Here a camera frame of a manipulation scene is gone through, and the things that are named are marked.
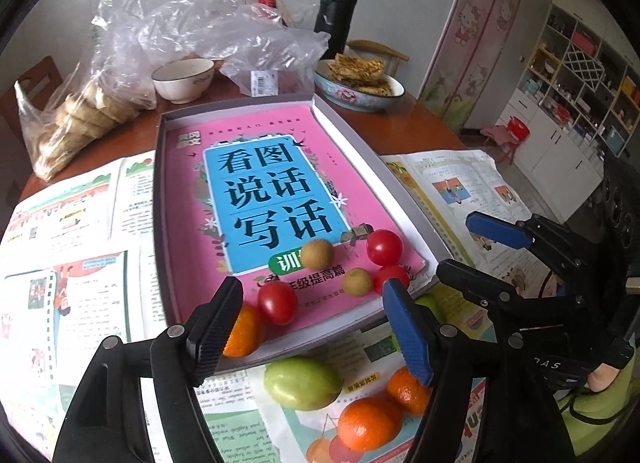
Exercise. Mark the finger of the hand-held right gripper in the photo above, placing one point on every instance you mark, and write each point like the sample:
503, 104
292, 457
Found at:
470, 279
497, 230

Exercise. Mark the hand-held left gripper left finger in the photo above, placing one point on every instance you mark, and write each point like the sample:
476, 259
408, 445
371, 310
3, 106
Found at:
215, 338

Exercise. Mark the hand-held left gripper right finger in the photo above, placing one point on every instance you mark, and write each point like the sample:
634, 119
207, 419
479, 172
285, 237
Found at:
407, 338

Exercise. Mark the mandarin orange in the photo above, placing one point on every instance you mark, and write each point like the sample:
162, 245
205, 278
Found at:
369, 424
245, 334
407, 393

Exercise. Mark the green jujube fruit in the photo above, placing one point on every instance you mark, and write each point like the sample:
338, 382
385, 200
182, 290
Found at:
302, 383
431, 305

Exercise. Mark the red cherry tomato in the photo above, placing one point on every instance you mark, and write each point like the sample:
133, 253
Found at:
392, 275
277, 303
384, 247

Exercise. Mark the small brown longan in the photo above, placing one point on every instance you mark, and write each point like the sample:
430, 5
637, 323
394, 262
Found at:
357, 282
319, 254

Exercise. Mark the grey cardboard box lid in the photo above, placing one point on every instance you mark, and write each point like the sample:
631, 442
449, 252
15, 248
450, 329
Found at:
375, 178

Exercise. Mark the person's right forearm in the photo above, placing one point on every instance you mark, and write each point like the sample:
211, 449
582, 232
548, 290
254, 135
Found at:
610, 423

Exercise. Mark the pink workbook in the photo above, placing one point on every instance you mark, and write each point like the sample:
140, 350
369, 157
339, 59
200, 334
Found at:
357, 198

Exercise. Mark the white shelf cabinet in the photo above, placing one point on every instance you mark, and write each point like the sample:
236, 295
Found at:
575, 93

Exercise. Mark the floral enamel basin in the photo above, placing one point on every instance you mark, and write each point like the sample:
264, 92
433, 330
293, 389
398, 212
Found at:
350, 98

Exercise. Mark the cartoon print wardrobe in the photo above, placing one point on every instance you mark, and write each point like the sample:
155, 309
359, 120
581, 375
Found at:
475, 28

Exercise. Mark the pile of fried pancakes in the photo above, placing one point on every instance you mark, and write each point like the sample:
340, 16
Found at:
360, 73

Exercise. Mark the wooden chair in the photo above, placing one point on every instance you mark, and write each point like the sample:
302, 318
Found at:
37, 75
380, 50

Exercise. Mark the white ceramic bowl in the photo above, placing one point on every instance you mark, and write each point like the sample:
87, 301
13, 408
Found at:
182, 83

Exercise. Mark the plastic bag of flatbreads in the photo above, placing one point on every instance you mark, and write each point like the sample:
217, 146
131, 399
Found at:
85, 113

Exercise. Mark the black thermos flask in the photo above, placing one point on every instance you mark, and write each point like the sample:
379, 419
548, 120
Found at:
335, 13

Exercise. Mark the crumpled clear plastic bags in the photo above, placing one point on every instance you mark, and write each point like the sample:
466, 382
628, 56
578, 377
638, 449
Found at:
225, 28

